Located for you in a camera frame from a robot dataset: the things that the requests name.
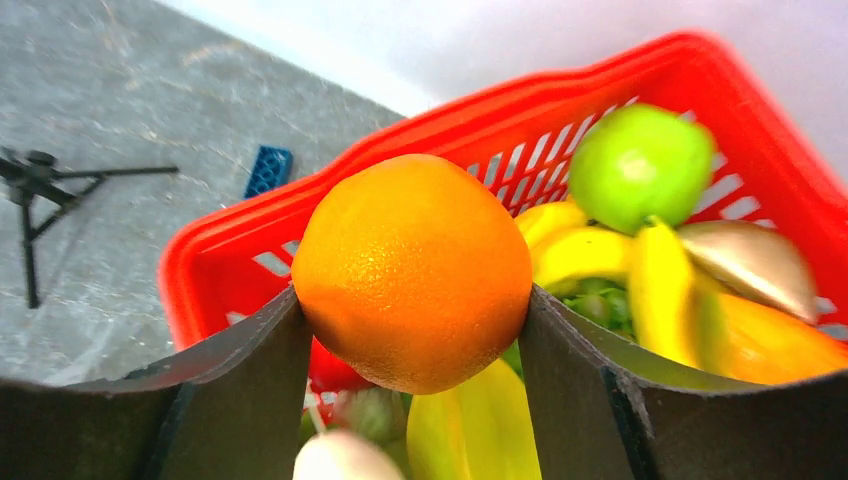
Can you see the blue toy brick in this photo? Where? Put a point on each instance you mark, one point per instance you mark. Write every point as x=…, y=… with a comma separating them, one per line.
x=272, y=169

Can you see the orange fruit toy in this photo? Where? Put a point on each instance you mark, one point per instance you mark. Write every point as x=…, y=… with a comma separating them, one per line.
x=414, y=274

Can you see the red plastic basket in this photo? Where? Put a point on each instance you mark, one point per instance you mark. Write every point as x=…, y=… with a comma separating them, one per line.
x=514, y=136

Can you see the orange mango toy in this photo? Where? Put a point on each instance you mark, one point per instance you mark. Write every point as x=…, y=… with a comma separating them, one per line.
x=751, y=342

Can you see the black tripod stand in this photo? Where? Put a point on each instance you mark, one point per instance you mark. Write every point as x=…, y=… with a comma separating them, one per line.
x=35, y=175

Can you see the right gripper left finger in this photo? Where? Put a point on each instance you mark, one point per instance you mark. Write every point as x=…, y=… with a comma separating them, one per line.
x=228, y=407

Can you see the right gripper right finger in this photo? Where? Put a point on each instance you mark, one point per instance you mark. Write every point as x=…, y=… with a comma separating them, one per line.
x=605, y=408

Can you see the yellow banana toy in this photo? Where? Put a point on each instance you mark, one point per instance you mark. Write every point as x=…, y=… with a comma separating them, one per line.
x=641, y=283

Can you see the green apple toy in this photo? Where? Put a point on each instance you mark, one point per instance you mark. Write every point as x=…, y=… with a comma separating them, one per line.
x=640, y=161

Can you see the yellow starfruit toy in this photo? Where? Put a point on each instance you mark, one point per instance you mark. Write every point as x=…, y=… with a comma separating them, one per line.
x=480, y=429

